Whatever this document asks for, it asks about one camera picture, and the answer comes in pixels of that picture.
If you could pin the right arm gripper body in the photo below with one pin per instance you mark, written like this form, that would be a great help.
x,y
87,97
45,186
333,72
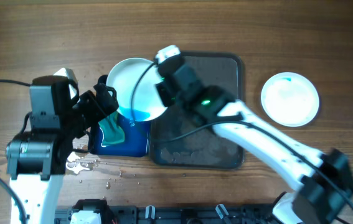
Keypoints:
x,y
166,99

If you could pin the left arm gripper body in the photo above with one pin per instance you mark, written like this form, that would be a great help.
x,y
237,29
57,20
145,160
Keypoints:
x,y
87,112

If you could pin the white plate top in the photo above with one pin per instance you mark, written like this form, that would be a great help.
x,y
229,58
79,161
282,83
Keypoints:
x,y
135,85

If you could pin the green scrubbing sponge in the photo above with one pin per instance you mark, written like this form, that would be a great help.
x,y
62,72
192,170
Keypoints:
x,y
112,133

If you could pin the pinkish white plate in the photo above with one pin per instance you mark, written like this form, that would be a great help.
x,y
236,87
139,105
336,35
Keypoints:
x,y
290,99

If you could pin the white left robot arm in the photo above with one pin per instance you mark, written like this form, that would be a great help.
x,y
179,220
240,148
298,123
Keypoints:
x,y
36,159

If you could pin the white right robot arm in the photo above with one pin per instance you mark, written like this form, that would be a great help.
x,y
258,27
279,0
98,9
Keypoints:
x,y
322,184

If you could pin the blue tray with water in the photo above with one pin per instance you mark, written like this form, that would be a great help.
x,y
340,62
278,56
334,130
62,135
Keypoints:
x,y
135,144

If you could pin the dark brown serving tray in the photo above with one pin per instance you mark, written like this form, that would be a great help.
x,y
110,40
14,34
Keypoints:
x,y
201,150

